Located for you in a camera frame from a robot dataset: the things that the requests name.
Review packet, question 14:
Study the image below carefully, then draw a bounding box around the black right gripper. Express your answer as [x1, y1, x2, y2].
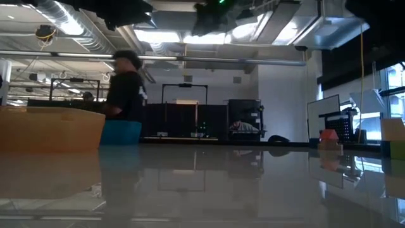
[192, 0, 241, 36]

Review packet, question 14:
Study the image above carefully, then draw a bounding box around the white column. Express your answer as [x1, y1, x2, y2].
[0, 58, 13, 107]

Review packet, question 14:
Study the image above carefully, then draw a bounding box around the round silver air duct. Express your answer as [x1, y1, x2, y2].
[132, 14, 158, 29]

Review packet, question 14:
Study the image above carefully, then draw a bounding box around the black cabinet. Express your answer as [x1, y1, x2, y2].
[227, 99, 266, 143]

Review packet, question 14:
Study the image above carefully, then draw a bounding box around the red triangular wooden block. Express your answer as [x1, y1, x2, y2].
[318, 129, 340, 143]

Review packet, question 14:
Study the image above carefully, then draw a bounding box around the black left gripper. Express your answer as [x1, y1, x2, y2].
[58, 0, 154, 32]

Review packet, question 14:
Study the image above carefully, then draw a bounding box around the orange plastic tray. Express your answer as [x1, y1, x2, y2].
[0, 106, 106, 153]

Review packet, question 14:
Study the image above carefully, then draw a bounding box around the blue plastic tray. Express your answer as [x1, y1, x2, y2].
[100, 120, 142, 146]

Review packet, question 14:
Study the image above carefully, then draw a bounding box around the black rounded object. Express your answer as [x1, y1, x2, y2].
[267, 135, 291, 144]

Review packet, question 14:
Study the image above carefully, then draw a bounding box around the long grey ceiling pipe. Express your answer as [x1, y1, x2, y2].
[0, 49, 306, 67]

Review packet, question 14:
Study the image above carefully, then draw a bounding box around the fluorescent ceiling light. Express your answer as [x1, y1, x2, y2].
[134, 29, 182, 44]
[182, 32, 227, 46]

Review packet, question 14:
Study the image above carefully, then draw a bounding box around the black gantry frame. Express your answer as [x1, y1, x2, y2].
[49, 77, 101, 103]
[161, 83, 209, 105]

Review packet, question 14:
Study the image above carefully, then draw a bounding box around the yellow black cord reel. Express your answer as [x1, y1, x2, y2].
[34, 24, 57, 42]

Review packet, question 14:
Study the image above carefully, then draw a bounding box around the black perforated cart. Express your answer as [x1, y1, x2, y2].
[318, 107, 360, 142]

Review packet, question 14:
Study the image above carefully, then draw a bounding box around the black table frame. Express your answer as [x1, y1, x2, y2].
[139, 141, 382, 149]

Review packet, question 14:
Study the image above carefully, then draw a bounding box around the whiteboard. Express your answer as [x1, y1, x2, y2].
[306, 94, 342, 140]

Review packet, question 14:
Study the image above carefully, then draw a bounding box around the tan wooden block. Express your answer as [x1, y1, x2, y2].
[381, 118, 405, 142]
[317, 141, 344, 152]

